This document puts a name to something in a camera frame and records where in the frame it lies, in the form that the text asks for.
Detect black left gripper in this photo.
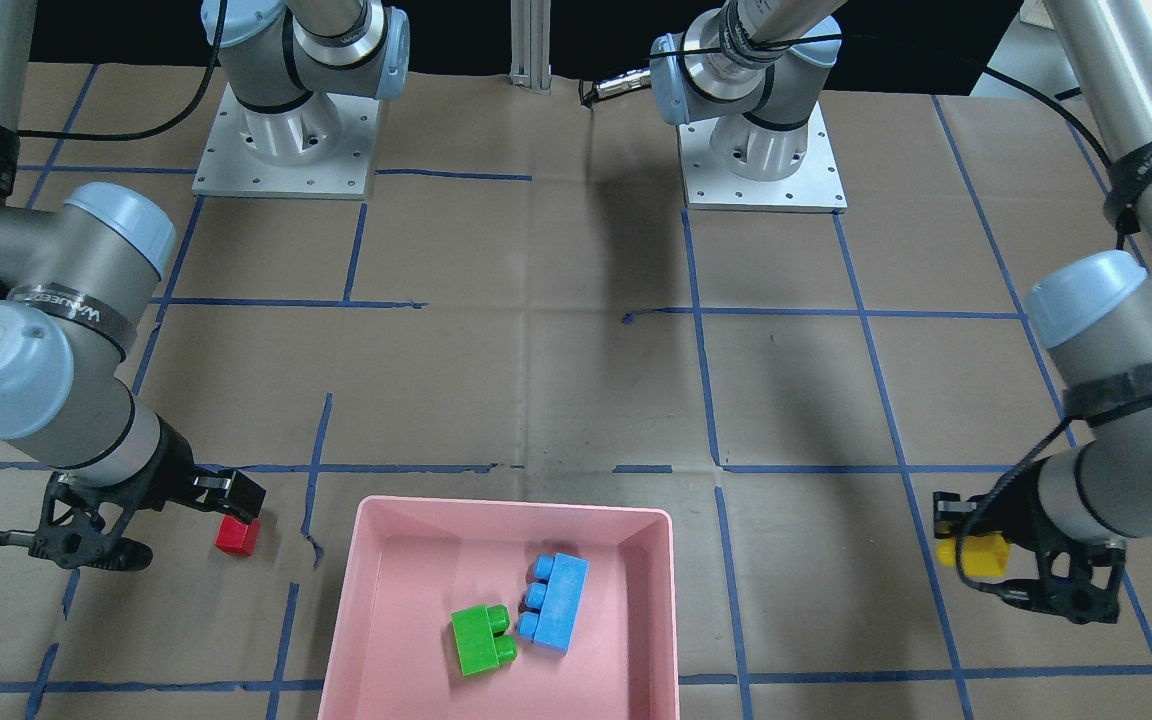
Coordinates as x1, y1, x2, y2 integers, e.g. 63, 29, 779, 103
933, 486, 1126, 623

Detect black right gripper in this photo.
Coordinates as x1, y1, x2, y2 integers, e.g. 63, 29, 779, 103
0, 420, 266, 571

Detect yellow toy block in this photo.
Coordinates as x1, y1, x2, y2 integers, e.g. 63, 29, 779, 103
935, 533, 1011, 579

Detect red toy block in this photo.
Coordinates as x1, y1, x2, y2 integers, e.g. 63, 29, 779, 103
212, 515, 262, 558

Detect green toy block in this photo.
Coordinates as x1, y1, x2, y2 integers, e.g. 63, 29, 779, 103
450, 602, 518, 676

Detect blue toy block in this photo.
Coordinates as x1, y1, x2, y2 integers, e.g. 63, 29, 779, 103
517, 552, 589, 653

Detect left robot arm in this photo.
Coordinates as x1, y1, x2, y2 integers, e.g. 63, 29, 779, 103
649, 1, 1152, 624

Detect pink plastic box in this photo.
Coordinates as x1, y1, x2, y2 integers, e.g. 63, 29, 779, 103
319, 497, 681, 719

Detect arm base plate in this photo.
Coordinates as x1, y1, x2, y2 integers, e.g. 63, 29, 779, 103
679, 104, 849, 213
192, 88, 381, 200

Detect aluminium frame post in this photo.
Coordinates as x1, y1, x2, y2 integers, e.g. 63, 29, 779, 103
508, 0, 552, 94

